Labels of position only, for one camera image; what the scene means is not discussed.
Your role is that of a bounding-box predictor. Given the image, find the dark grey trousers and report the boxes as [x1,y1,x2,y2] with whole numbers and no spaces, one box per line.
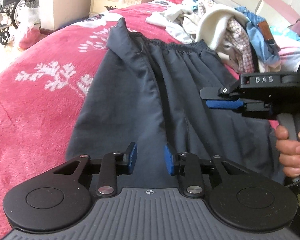
[66,18,285,188]

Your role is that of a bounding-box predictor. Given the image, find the right hand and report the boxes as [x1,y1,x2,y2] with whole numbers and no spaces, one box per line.
[275,125,300,178]

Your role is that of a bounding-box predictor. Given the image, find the pink checked garment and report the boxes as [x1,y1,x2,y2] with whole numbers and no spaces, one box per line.
[217,17,255,74]

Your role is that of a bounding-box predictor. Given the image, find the light blue denim garment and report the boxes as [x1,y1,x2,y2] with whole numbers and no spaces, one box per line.
[235,7,280,66]

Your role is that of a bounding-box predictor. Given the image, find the floral pink pillow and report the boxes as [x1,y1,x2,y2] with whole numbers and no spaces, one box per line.
[270,26,300,72]

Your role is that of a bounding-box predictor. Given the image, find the cream white garment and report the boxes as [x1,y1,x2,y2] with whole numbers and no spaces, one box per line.
[195,4,248,50]

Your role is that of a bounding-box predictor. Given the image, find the pink floral blanket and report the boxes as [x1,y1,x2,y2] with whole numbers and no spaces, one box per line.
[0,0,281,239]

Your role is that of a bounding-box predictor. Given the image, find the pink plastic bag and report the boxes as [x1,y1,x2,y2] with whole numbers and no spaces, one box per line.
[15,25,45,50]

